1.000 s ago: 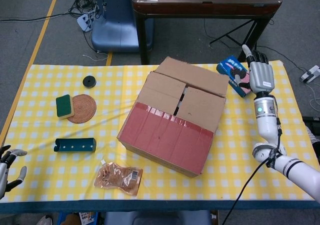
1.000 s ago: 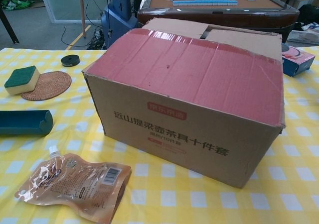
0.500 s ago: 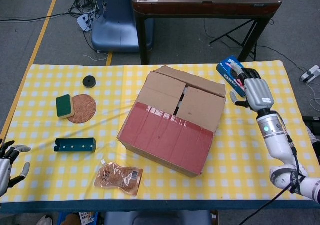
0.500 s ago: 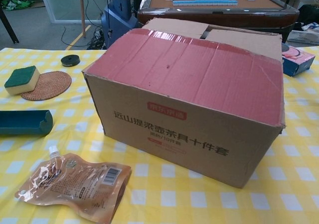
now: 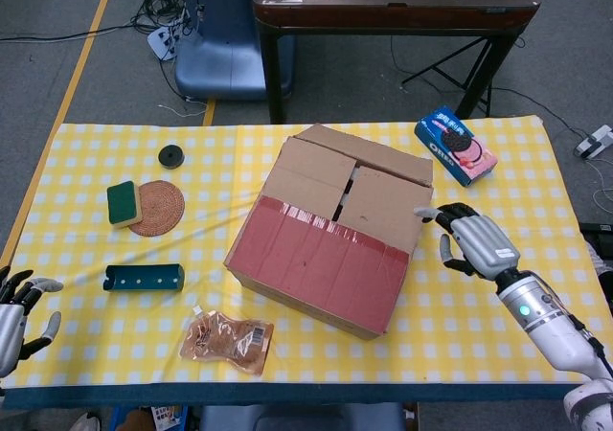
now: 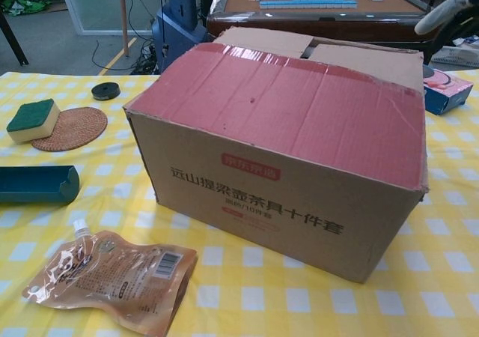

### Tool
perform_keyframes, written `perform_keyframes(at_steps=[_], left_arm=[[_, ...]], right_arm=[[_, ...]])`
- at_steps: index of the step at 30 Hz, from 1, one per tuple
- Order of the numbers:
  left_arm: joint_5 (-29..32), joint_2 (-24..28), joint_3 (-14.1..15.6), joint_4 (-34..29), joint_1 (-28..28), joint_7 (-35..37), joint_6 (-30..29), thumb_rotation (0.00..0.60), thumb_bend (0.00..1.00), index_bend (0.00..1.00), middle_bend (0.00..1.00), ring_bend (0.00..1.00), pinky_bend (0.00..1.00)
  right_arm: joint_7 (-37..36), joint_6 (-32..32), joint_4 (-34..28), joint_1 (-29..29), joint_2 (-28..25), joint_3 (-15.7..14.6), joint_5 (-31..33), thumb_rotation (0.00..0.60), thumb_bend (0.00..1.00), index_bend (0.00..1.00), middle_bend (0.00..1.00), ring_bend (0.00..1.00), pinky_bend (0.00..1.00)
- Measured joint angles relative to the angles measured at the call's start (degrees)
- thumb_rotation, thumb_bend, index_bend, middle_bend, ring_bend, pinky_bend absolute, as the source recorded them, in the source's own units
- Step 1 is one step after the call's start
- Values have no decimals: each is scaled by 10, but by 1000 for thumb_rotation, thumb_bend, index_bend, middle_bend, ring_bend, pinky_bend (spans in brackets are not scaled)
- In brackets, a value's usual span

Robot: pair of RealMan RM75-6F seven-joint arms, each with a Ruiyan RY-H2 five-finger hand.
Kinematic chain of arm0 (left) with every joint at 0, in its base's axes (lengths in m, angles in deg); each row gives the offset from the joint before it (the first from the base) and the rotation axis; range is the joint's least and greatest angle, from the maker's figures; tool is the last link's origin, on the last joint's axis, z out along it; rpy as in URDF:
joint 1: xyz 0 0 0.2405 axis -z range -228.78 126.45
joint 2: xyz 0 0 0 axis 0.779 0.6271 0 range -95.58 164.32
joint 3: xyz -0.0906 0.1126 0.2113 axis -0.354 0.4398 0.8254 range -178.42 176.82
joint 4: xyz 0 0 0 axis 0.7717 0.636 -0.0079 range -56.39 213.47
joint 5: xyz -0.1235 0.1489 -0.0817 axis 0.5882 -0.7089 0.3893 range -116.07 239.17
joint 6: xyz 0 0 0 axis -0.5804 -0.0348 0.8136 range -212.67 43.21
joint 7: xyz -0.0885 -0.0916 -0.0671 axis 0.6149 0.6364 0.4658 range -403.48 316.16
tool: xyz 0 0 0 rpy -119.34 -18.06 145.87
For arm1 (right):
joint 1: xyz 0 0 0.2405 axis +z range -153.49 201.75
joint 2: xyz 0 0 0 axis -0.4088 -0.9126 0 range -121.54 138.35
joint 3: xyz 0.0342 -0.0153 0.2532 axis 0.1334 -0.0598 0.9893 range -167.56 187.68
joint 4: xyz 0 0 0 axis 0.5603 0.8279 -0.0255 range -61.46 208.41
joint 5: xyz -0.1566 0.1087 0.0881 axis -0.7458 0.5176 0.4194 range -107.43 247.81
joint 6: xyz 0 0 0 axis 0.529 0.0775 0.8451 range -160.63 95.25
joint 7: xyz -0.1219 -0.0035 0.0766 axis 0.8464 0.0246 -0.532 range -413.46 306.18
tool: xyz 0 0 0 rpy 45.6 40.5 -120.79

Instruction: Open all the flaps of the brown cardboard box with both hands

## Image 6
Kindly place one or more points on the green yellow sponge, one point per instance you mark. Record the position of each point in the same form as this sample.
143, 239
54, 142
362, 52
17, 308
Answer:
31, 118

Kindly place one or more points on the green bag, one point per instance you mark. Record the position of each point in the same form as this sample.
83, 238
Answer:
22, 6

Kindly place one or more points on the brown cardboard box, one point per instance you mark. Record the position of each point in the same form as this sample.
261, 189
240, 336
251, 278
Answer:
280, 127

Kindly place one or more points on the orange spout pouch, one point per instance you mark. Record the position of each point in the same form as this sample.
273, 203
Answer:
112, 277

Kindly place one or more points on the wooden pole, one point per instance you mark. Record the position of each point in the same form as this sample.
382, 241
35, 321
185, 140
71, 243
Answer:
124, 15

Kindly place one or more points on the black table leg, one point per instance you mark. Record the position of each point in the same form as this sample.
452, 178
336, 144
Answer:
15, 41

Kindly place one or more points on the yellow white checkered tablecloth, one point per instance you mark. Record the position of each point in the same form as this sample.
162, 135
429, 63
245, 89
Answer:
411, 296

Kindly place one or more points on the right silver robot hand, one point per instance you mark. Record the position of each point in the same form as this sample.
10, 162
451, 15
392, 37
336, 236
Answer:
445, 7

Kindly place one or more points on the white plastic basket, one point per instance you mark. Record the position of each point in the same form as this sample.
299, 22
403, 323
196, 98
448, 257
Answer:
458, 56

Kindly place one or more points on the brown mahjong table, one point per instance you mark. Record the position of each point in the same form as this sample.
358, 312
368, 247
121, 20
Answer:
337, 22

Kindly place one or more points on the teal plastic tray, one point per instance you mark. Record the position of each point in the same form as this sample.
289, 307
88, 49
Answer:
33, 183

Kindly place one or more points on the round woven coaster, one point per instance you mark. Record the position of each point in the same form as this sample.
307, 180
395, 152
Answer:
80, 127

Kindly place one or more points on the black round puck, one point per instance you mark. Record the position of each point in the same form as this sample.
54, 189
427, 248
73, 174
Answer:
105, 90

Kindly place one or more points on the blue Oreo cookie box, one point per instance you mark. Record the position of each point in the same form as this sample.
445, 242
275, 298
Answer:
445, 90

